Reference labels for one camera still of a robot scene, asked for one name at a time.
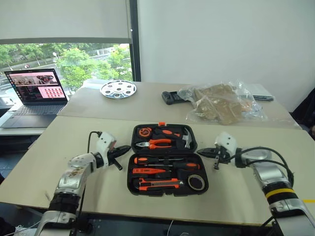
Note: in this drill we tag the claw hammer orange black grip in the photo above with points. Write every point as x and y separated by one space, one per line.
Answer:
169 133

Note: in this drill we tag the orange voltage tester pen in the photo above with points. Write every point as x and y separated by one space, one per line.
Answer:
145 170

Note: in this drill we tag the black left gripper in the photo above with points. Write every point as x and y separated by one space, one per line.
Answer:
112 159

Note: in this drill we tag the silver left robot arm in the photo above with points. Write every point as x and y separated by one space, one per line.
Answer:
73 172

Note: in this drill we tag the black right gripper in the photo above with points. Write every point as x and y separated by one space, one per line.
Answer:
220 155

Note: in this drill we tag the short orange black screwdriver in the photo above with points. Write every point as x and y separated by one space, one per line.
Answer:
140 160

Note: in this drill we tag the orange black utility knife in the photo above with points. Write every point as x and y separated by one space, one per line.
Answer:
157 184

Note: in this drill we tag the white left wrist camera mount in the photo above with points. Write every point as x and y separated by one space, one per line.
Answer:
104 142

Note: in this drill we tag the clear bag with brown items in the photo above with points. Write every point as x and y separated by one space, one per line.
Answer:
221 105

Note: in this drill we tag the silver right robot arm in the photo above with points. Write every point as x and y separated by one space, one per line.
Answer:
270 177

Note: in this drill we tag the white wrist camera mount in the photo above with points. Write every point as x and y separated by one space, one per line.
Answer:
227 141
104 142

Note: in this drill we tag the open dark laptop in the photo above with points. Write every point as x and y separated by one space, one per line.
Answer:
37 91

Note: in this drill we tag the black tool case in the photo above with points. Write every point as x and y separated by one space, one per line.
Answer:
167 177

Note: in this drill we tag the long orange black screwdriver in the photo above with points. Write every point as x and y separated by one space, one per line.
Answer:
189 166

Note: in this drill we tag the black orange tape measure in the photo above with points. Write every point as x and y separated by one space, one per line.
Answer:
144 132

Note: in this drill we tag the black flat device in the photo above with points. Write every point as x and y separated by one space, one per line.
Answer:
171 97

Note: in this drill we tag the white roller blind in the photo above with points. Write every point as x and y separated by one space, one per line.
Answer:
64 19

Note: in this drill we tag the black electrical tape roll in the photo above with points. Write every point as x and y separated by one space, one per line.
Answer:
196 182

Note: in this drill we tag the round shiny metal plate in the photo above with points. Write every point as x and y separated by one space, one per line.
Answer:
118 89

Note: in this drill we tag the black window frame post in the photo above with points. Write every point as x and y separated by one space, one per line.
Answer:
135 49

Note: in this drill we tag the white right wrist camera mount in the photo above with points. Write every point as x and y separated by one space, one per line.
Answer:
227 141

